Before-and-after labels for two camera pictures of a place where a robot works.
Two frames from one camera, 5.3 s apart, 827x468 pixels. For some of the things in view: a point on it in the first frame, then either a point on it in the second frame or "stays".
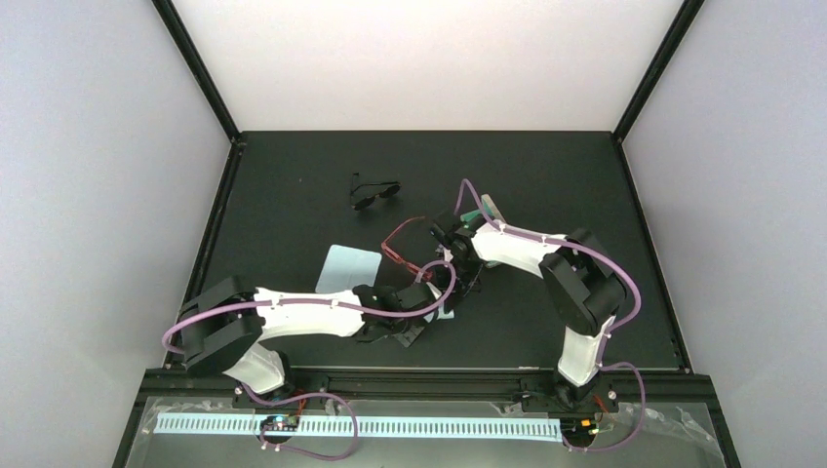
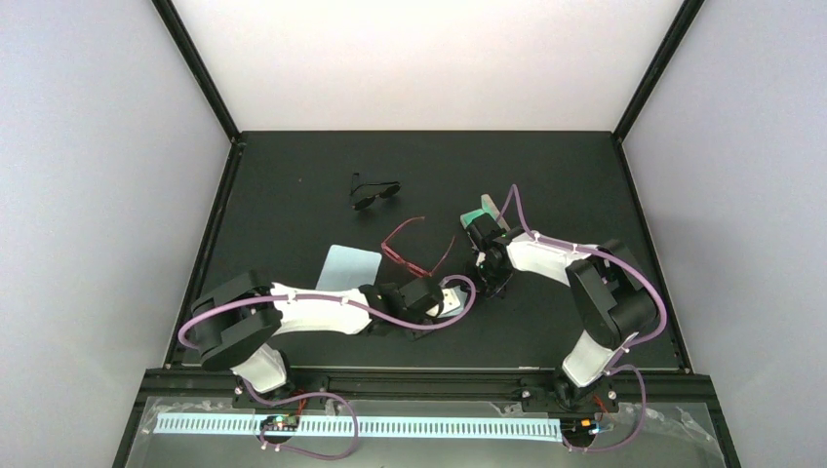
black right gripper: x=459 y=291 → x=498 y=289
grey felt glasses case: x=479 y=214 stays
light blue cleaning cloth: x=348 y=267 stays
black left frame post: x=199 y=68 stays
